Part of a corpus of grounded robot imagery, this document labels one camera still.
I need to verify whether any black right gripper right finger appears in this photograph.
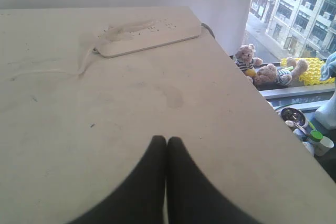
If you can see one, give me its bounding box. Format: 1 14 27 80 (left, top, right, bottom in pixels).
166 137 258 223

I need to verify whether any sitting teddy bear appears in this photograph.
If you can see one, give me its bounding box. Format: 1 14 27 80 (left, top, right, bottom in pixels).
235 44 263 79

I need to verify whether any white paper cup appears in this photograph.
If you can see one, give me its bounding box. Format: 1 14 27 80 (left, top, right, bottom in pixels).
314 136 334 156

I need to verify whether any grey power strip cable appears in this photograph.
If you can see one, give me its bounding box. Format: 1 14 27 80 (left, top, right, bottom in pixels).
201 23 216 39

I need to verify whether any white power strip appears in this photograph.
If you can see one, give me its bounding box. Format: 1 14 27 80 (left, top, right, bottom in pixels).
92 18 201 58

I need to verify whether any green lid white bottle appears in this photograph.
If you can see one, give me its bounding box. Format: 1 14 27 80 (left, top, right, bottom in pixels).
309 130 323 145

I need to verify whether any yellow knitted mat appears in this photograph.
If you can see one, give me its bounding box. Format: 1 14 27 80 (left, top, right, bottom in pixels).
280 57 335 87

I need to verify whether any building outside window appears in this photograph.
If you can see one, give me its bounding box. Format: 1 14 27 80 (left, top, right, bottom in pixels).
244 0 335 63

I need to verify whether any steel bowl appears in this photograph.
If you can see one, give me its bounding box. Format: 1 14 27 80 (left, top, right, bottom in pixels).
280 107 308 127

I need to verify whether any light blue cloth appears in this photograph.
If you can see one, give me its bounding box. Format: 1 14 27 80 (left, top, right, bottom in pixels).
320 52 336 81

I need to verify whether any lying teddy bear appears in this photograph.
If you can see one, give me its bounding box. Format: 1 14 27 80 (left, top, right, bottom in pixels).
253 57 308 87

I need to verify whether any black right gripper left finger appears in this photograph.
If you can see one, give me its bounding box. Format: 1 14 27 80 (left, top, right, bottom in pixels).
71 135 166 223

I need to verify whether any white spray bottle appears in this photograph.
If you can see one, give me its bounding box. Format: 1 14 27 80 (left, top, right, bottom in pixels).
314 95 336 130

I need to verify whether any white power cable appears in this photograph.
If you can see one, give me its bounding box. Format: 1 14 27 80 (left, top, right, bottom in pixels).
10 40 99 81

